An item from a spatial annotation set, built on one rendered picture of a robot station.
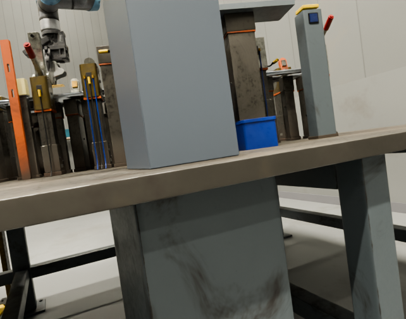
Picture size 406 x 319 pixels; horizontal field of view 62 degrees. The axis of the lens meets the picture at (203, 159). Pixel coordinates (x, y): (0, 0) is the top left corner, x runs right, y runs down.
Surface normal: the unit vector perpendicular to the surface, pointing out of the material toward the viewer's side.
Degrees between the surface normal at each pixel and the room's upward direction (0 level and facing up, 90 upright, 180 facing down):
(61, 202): 90
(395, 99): 90
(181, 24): 90
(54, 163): 90
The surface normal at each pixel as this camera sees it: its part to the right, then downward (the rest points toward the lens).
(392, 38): -0.90, 0.14
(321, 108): 0.16, 0.02
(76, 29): 0.42, -0.03
